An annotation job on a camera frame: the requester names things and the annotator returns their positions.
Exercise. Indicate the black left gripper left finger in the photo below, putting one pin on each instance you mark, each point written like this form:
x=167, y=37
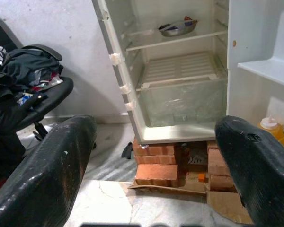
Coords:
x=42, y=179

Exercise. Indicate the dark clothes pile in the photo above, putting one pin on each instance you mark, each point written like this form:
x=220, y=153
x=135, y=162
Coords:
x=30, y=68

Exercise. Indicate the black floor scrap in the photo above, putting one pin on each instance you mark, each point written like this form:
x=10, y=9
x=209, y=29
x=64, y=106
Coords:
x=127, y=151

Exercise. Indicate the small orange block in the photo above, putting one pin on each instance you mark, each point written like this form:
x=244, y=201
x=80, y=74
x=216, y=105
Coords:
x=202, y=177

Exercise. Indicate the grey fridge door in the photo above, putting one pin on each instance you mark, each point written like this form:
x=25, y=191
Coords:
x=251, y=35

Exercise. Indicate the white slatted crisper cover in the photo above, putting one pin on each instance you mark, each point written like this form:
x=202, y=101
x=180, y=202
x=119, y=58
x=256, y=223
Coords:
x=180, y=67

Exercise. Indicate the clear crisper drawer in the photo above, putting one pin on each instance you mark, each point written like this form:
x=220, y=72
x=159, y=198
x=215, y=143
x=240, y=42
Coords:
x=180, y=106

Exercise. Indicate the glass fridge shelf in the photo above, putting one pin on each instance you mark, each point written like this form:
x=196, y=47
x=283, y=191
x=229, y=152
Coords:
x=203, y=37

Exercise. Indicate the red clay brick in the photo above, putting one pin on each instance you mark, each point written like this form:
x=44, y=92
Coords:
x=216, y=163
x=156, y=175
x=213, y=145
x=156, y=149

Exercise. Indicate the grey fridge cabinet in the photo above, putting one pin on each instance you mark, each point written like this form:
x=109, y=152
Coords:
x=180, y=136

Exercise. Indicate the flat brown cardboard sheet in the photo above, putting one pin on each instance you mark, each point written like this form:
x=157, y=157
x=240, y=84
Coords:
x=222, y=203

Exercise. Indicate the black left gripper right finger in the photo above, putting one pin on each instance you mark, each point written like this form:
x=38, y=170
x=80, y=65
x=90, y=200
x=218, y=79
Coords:
x=262, y=175

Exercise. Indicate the black office chair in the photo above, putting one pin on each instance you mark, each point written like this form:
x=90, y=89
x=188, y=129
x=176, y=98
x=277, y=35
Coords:
x=54, y=94

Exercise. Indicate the white tape piece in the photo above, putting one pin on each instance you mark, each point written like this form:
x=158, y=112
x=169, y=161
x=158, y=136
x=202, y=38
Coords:
x=130, y=105
x=105, y=15
x=124, y=89
x=114, y=59

